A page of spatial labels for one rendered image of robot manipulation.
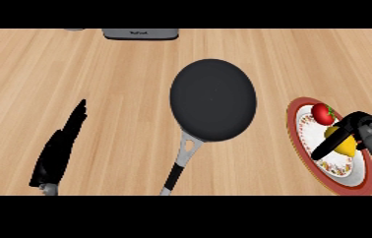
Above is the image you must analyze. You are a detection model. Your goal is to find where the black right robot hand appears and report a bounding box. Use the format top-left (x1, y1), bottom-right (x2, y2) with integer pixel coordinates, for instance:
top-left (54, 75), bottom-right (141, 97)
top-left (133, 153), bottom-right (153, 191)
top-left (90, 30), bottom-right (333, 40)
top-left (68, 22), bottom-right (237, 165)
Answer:
top-left (310, 110), bottom-right (372, 161)

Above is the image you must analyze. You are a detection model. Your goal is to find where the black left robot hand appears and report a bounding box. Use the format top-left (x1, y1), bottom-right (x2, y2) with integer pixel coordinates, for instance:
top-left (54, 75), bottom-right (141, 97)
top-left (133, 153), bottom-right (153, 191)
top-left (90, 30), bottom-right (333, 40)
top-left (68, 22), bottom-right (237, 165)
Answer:
top-left (28, 98), bottom-right (88, 189)

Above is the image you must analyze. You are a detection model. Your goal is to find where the yellow lemon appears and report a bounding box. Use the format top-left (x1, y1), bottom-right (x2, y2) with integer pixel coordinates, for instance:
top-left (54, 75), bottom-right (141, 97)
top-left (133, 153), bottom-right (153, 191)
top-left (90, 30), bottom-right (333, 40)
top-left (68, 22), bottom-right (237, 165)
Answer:
top-left (323, 126), bottom-right (358, 158)

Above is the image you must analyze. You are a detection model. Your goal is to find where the red rimmed patterned plate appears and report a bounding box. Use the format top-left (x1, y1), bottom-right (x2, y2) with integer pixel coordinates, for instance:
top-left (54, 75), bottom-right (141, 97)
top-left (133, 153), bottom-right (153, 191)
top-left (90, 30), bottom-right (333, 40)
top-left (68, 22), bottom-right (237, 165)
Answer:
top-left (285, 96), bottom-right (372, 197)

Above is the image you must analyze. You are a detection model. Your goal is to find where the black frying pan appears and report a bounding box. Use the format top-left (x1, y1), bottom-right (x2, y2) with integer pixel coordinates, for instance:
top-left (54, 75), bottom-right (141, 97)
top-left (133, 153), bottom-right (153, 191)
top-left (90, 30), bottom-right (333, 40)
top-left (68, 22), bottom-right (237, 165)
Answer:
top-left (159, 58), bottom-right (258, 197)

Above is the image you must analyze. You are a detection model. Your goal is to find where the red tomato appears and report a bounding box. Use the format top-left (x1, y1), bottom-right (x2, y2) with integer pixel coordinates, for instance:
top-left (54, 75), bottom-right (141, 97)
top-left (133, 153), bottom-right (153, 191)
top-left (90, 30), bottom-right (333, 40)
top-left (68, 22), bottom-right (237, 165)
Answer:
top-left (310, 102), bottom-right (336, 127)

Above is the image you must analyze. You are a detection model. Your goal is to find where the grey appliance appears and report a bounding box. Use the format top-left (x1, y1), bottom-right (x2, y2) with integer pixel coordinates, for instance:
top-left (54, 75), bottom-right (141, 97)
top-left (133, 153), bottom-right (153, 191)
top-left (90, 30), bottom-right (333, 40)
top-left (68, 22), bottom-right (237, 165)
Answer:
top-left (102, 29), bottom-right (180, 41)

